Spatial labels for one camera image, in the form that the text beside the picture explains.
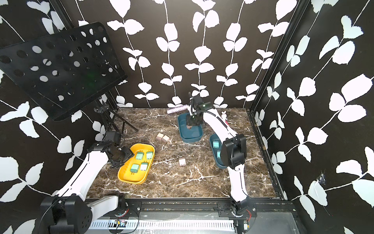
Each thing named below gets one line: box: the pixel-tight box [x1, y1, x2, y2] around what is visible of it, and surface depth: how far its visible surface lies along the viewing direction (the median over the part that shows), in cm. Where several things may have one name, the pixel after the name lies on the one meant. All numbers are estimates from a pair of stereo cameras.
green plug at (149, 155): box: [146, 151, 154, 160], surface depth 94 cm
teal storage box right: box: [209, 133, 227, 169], surface depth 97 cm
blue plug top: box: [212, 140, 220, 149], surface depth 99 cm
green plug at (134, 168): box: [130, 163, 140, 175], surface depth 88 cm
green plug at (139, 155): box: [135, 151, 144, 161], surface depth 92 cm
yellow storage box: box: [117, 143, 156, 185], surface depth 89 cm
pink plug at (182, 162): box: [179, 158, 187, 166], surface depth 92 cm
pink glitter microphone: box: [166, 104, 189, 115], surface depth 120 cm
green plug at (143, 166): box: [140, 162, 149, 172], surface depth 88 cm
